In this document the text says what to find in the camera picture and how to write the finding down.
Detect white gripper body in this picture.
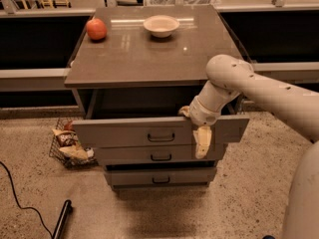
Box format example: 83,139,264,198
189,96,220,126

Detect grey top drawer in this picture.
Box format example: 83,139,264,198
71,114,251,149

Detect grey drawer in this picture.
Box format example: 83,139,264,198
105,167,216,187
93,143,229,166
71,114,251,149

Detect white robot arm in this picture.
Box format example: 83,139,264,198
179,55,319,239

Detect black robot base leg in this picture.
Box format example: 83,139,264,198
52,199,73,239

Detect grey bottom drawer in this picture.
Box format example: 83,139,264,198
105,167,216,187

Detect grey drawer cabinet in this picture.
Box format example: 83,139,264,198
65,5,249,189

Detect grey middle drawer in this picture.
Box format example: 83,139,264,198
93,143,229,166

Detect white bowl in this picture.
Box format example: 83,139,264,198
144,15,179,38

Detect red apple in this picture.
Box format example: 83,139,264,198
86,18,107,41

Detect snack bags in basket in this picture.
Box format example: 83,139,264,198
53,120,94,161

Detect wire basket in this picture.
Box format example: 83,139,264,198
49,118,98,168

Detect black floor cable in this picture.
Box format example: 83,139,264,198
0,160,54,238

